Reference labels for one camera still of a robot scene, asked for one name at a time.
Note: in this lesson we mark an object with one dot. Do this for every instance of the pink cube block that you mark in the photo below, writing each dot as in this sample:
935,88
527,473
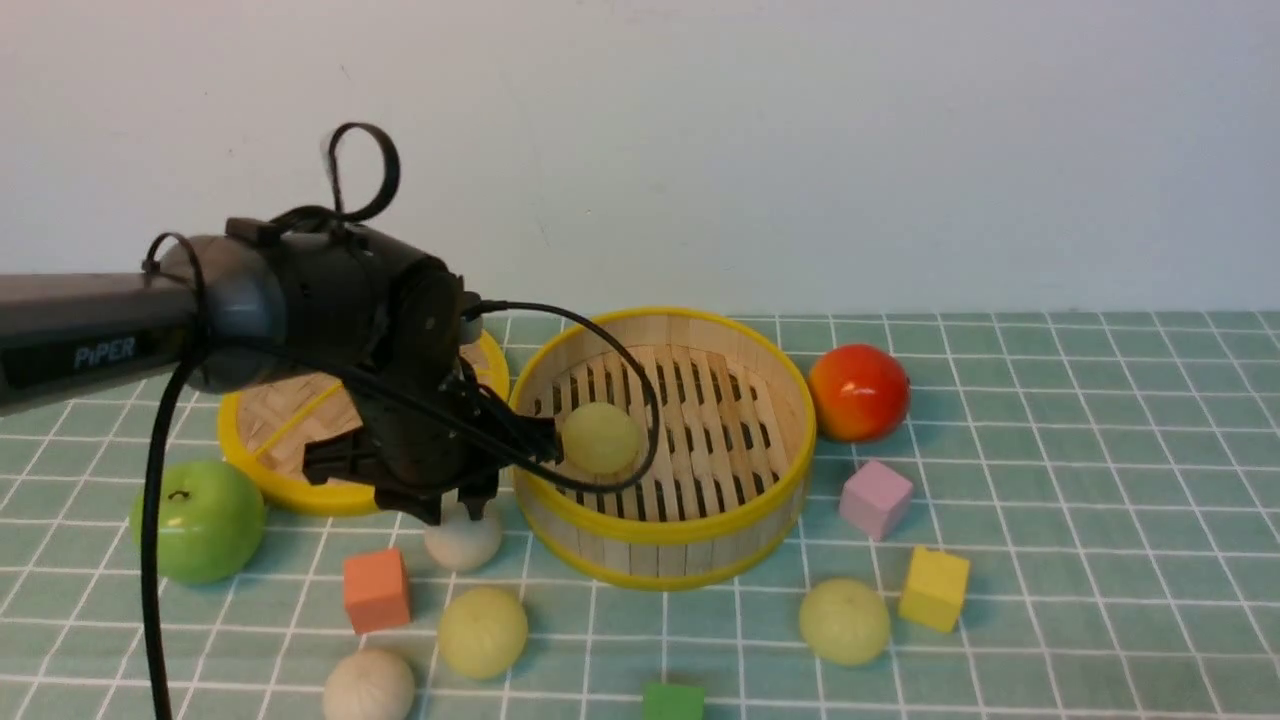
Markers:
875,499

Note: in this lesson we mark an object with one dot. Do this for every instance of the bamboo steamer lid yellow rim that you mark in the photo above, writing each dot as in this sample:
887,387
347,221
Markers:
264,430

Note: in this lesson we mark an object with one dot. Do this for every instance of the yellow-green bun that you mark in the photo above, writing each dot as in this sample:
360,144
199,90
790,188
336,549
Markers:
845,622
483,633
600,439

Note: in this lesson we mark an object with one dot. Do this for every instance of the white bun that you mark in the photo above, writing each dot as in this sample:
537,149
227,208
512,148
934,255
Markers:
461,544
370,684

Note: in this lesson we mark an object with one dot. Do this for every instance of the bamboo steamer tray yellow rim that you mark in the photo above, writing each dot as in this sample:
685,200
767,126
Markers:
732,463

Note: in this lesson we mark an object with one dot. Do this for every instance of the orange cube block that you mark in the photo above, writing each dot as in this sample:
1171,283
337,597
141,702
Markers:
376,591

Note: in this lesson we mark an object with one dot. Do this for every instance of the green apple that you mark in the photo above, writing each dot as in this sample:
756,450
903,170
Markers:
211,522

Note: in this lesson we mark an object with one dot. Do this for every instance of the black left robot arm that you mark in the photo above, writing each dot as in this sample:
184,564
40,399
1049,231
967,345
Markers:
275,305

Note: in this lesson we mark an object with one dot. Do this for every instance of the yellow cube block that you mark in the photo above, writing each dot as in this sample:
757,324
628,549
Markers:
934,591

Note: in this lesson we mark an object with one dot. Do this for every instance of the red tomato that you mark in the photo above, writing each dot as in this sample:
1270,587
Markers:
860,392

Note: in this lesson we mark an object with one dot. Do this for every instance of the green cube block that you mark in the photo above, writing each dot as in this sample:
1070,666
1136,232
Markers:
673,701

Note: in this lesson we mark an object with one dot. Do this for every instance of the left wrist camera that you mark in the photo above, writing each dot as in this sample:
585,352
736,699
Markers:
471,326

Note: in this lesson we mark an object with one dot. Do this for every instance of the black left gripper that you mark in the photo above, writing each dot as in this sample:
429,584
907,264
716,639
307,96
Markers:
413,446

